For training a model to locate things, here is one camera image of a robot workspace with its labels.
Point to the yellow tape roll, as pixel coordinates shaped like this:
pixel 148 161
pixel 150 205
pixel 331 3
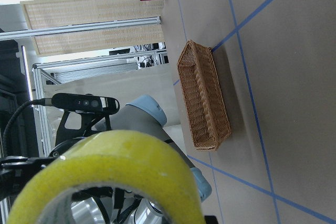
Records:
pixel 126 159

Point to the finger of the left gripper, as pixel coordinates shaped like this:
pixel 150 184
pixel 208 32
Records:
pixel 17 171

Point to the brown wicker basket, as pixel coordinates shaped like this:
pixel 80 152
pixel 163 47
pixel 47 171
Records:
pixel 203 98

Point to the aluminium frame post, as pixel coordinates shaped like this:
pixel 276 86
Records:
pixel 13 35

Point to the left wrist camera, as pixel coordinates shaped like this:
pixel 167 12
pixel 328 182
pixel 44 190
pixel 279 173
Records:
pixel 85 103

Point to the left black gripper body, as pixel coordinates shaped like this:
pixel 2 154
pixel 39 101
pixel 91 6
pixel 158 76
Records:
pixel 73 127

